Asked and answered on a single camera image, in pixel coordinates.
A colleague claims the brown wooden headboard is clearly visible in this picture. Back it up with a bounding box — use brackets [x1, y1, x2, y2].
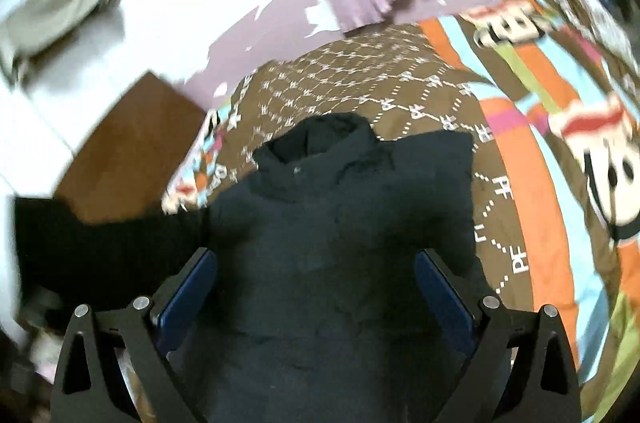
[54, 72, 205, 223]

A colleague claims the colourful patterned bed cover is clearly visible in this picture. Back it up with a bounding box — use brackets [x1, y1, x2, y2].
[162, 0, 639, 422]

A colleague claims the grey cloth on wall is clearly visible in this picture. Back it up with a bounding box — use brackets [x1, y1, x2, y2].
[1, 0, 120, 88]

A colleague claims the large black jacket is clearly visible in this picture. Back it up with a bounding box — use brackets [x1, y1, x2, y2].
[13, 113, 488, 422]

